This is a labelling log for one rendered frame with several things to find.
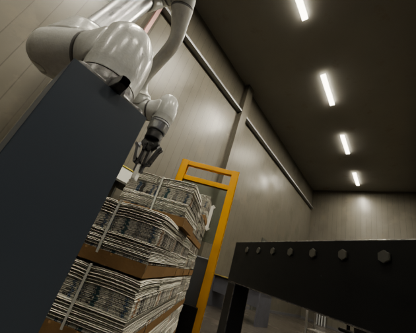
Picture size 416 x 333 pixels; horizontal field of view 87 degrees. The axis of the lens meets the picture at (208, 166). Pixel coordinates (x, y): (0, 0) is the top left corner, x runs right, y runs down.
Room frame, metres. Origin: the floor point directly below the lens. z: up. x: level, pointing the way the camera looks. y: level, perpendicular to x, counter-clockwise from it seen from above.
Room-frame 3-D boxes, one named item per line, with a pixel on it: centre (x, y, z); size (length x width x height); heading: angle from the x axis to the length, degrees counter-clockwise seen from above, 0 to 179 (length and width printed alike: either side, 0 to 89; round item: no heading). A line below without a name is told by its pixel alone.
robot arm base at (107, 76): (0.50, 0.32, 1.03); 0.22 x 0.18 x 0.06; 45
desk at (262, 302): (5.51, -1.56, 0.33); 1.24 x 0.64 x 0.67; 45
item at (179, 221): (1.26, 0.07, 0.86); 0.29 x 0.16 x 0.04; 168
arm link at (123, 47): (0.51, 0.35, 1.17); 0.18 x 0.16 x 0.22; 75
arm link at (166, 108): (0.89, 0.29, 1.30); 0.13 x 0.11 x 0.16; 75
